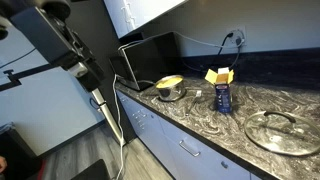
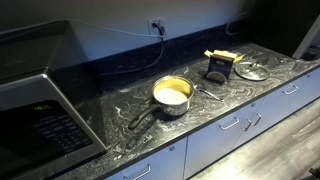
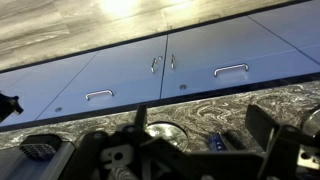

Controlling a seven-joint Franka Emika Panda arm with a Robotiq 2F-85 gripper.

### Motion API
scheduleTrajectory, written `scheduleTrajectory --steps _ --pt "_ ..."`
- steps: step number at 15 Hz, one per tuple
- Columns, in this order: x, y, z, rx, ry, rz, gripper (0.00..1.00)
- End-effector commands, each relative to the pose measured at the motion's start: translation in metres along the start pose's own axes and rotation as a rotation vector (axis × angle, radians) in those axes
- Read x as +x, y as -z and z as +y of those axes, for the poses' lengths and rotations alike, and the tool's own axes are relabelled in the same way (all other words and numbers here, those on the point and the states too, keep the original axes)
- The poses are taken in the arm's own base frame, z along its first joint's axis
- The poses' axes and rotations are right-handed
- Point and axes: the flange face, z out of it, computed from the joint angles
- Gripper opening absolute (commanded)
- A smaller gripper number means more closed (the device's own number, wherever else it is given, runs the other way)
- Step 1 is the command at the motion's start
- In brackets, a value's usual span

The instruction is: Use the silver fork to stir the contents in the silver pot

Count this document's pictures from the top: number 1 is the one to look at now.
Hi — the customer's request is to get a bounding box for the person hand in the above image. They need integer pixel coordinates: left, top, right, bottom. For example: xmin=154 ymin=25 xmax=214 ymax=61
xmin=0 ymin=156 xmax=7 ymax=173

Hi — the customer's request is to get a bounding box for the glass pot lid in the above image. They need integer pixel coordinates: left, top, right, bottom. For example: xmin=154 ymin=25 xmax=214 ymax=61
xmin=244 ymin=111 xmax=320 ymax=156

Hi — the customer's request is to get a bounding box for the black steel microwave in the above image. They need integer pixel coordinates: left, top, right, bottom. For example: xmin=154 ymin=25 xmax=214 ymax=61
xmin=109 ymin=32 xmax=181 ymax=91

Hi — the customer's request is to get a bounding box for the blue pasta box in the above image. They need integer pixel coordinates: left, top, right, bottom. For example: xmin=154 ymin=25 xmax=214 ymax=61
xmin=205 ymin=67 xmax=234 ymax=113

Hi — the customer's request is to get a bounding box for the white power cable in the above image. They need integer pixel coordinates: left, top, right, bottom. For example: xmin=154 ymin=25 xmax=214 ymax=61
xmin=112 ymin=73 xmax=126 ymax=180

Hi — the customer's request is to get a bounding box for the silver drawer handle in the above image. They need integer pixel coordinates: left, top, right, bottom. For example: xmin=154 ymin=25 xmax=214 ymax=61
xmin=179 ymin=140 xmax=201 ymax=157

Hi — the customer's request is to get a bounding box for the silver pot with black handle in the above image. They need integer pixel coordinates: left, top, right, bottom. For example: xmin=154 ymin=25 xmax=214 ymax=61
xmin=155 ymin=75 xmax=186 ymax=102

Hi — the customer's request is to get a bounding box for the black power cable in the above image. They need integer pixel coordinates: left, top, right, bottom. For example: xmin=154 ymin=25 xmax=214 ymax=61
xmin=181 ymin=32 xmax=243 ymax=73

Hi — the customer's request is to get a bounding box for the white wall outlet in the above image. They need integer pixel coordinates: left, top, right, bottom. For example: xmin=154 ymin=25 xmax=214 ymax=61
xmin=227 ymin=26 xmax=246 ymax=47

